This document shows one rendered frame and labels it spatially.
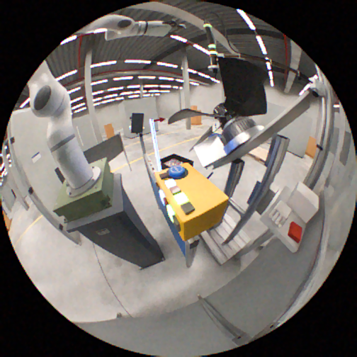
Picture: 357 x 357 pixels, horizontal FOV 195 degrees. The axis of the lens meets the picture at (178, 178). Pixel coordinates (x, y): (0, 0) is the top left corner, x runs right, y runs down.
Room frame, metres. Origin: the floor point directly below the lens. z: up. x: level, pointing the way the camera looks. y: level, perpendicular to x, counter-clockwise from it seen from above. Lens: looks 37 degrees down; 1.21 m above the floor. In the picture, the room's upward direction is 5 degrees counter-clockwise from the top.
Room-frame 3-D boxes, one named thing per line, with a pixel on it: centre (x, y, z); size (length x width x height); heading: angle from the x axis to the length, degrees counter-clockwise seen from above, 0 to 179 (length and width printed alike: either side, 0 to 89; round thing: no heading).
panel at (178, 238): (0.53, 0.14, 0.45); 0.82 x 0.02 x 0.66; 23
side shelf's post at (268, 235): (0.12, -0.55, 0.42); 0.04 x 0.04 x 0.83; 23
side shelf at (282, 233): (0.12, -0.55, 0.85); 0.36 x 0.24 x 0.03; 113
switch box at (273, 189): (0.36, -0.57, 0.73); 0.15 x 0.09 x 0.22; 23
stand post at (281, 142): (0.32, -0.49, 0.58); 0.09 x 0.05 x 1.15; 113
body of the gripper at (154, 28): (0.46, 0.04, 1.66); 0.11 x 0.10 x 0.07; 113
